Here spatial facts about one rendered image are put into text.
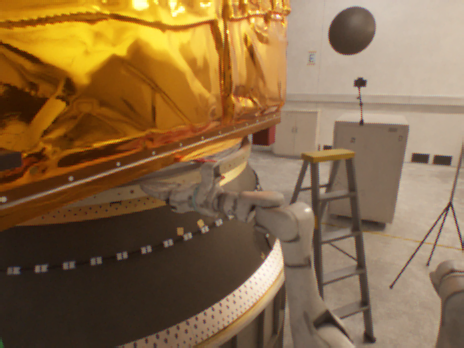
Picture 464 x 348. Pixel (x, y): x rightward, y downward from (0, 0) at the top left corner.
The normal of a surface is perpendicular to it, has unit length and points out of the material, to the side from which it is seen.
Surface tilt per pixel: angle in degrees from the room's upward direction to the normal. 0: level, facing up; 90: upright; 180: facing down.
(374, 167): 90
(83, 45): 86
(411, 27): 90
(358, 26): 90
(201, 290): 62
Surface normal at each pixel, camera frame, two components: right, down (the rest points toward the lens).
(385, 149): -0.43, 0.27
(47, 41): 0.89, 0.06
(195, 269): 0.57, -0.25
